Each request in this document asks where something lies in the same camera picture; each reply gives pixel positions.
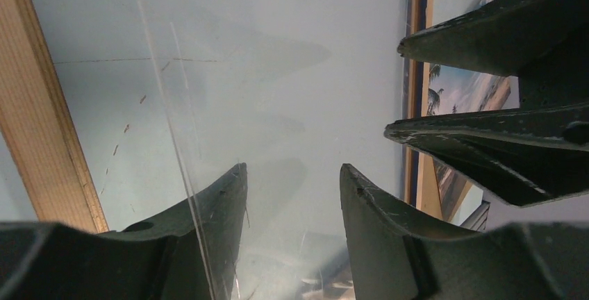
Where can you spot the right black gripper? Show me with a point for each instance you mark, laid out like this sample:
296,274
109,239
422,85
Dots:
524,157

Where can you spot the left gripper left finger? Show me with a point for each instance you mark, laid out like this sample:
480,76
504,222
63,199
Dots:
187,251

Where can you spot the beach photo print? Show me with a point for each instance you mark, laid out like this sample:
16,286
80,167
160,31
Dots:
453,90

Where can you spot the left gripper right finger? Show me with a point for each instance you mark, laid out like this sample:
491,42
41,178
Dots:
399,252

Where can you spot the wooden picture frame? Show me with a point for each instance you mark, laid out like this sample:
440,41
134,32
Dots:
82,113

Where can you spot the clear acrylic sheet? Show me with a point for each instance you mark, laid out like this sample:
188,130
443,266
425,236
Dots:
292,90

